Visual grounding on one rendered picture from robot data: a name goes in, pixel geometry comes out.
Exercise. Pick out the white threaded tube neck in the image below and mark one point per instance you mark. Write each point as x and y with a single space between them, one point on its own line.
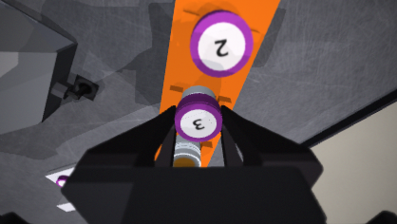
187 155

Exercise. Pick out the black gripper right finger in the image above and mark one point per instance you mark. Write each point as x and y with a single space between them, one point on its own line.
260 146

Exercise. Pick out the black table edge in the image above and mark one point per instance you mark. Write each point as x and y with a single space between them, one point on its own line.
352 120

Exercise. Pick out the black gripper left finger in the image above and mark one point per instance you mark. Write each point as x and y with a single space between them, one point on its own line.
139 145

